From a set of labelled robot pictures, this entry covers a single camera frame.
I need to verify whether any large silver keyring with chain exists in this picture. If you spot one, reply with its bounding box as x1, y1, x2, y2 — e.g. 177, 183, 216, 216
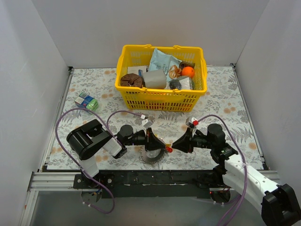
142, 138, 166, 164

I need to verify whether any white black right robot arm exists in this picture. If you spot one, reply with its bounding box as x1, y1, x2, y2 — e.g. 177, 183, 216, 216
172, 123, 301, 226

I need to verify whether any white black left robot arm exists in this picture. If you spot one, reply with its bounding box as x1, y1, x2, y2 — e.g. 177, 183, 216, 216
66, 119, 166, 188

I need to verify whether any key with red tag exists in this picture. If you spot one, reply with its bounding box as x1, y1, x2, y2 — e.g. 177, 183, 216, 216
166, 146, 173, 153

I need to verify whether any floral table mat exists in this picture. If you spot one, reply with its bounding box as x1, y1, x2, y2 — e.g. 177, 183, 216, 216
45, 66, 263, 170

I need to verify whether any yellow plastic shopping basket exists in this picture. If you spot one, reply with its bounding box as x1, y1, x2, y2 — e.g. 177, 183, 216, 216
115, 44, 207, 112

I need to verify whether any blue green carton pack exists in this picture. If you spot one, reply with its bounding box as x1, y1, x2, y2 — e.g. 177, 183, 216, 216
74, 92, 99, 112

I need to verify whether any clear bag with dark item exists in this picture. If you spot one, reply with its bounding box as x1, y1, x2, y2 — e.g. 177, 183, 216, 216
167, 76, 195, 90

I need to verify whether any grey paper roll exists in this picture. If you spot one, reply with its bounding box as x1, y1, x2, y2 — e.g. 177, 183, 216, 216
142, 69, 166, 89

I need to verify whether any white box in basket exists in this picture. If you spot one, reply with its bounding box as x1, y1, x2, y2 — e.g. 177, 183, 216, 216
127, 65, 148, 77

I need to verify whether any orange fruit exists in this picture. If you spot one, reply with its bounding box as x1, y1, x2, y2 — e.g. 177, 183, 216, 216
181, 66, 195, 78

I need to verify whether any brown wrapped snack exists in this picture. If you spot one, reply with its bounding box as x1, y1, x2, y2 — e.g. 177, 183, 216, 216
179, 61, 195, 69

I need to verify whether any light blue snack bag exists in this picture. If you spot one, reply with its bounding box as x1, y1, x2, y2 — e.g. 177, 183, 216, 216
149, 48, 182, 81

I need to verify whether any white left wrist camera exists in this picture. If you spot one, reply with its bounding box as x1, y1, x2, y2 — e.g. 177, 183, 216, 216
142, 119, 153, 129

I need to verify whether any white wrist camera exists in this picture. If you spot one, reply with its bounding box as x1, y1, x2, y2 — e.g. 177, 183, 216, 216
185, 117, 198, 130
142, 119, 153, 129

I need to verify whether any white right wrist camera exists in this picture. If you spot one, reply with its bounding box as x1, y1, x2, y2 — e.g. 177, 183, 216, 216
185, 117, 198, 130

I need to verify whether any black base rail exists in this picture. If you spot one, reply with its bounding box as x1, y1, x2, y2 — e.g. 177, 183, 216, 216
73, 170, 231, 202

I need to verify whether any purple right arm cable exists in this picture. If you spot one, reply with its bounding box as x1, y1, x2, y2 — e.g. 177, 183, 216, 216
196, 114, 247, 226

